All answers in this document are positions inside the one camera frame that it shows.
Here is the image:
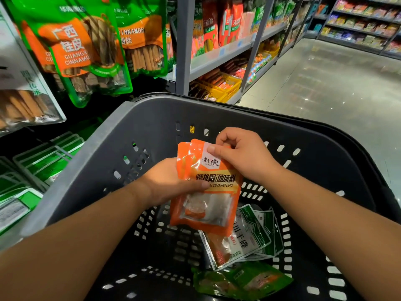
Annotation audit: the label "row of green white packets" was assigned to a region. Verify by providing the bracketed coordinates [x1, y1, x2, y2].
[13, 131, 85, 192]

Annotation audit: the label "row of clear green-top packets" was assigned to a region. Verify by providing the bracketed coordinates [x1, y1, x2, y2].
[0, 156, 43, 236]

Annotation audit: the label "person's right forearm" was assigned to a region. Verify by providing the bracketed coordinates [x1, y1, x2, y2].
[263, 166, 401, 301]

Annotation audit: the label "row of red orange packets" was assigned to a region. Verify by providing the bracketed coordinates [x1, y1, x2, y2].
[191, 0, 254, 57]

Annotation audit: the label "clear orange powder seasoning packet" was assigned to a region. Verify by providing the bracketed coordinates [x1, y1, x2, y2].
[241, 204, 284, 261]
[199, 207, 272, 271]

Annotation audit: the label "person's left forearm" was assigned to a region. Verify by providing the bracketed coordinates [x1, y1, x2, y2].
[0, 179, 154, 301]

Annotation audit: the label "green orange Guangxi cinnamon bags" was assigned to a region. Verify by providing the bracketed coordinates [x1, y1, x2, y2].
[116, 0, 176, 78]
[9, 0, 134, 109]

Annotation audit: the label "person's left hand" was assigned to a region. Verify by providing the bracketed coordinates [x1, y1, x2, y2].
[135, 156, 211, 207]

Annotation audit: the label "yellow display trays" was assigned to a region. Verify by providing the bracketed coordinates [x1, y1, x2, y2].
[191, 69, 242, 103]

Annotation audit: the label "gray metal shelving unit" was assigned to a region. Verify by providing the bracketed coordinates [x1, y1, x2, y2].
[307, 0, 401, 60]
[175, 0, 327, 104]

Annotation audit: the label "green angelica slices packet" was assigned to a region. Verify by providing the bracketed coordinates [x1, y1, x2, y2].
[191, 261, 294, 301]

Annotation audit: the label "black shopping basket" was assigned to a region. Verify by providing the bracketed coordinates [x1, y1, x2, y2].
[19, 92, 401, 301]

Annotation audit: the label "rows of colourful packaged goods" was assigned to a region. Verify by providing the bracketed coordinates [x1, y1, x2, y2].
[320, 0, 401, 54]

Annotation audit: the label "clear cinnamon packets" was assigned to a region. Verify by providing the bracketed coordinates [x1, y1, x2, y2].
[0, 9, 66, 137]

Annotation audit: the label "person's right hand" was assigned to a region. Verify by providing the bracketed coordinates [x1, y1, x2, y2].
[207, 127, 283, 186]

